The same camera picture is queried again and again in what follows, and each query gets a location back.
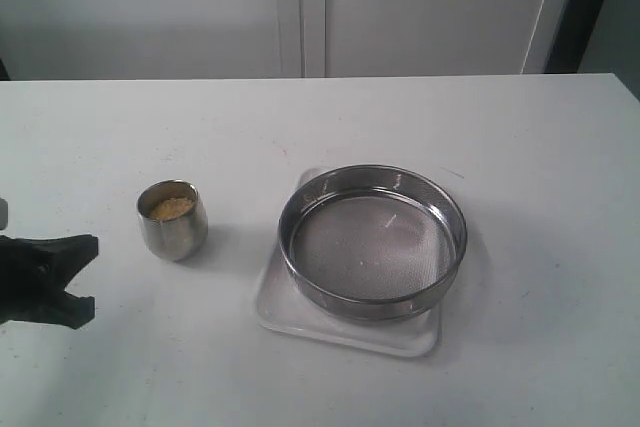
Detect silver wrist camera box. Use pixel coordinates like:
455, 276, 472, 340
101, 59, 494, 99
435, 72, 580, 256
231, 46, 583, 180
0, 198, 9, 230

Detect white square tray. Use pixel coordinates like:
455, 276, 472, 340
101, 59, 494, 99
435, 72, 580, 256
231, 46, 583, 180
254, 170, 440, 357

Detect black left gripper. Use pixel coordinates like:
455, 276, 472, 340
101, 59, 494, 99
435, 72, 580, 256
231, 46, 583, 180
1, 234, 99, 330

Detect yellow and white grains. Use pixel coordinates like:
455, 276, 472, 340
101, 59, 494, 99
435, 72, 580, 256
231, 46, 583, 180
148, 197, 195, 222

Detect white cabinet doors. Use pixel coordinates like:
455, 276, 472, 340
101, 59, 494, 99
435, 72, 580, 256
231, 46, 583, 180
1, 0, 567, 80

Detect stainless steel cup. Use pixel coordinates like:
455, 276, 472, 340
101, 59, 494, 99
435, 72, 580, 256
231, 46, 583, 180
136, 180, 208, 262

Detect round metal sieve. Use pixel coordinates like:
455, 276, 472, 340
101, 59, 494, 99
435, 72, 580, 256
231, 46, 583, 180
277, 165, 468, 322

